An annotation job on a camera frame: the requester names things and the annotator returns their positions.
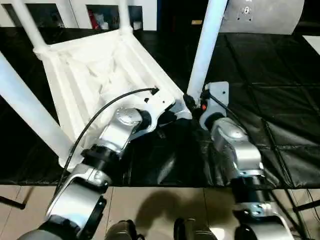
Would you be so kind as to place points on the white plastic table leg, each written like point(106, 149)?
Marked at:
point(30, 105)
point(205, 50)
point(30, 25)
point(125, 17)

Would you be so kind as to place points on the white plastic table top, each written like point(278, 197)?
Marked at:
point(75, 75)

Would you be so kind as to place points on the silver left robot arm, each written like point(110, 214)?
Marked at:
point(120, 130)

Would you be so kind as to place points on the black work mat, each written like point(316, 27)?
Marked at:
point(275, 87)

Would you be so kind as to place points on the black box with gold label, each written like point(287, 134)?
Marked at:
point(175, 15)

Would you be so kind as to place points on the white glass door cabinet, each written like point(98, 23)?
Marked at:
point(147, 12)

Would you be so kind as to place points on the grey right robot foot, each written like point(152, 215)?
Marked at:
point(195, 231)

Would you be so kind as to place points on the grey robot foot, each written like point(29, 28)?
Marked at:
point(195, 231)
point(121, 231)

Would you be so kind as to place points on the grey left robot foot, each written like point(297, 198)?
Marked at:
point(121, 231)

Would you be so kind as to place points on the flat white board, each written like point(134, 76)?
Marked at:
point(312, 43)

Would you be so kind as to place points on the black metal stand bar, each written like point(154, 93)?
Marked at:
point(307, 205)

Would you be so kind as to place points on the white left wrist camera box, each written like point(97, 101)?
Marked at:
point(160, 102)

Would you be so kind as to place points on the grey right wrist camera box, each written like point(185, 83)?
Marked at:
point(217, 92)

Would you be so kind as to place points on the black metal table frame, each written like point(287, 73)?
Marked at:
point(15, 202)

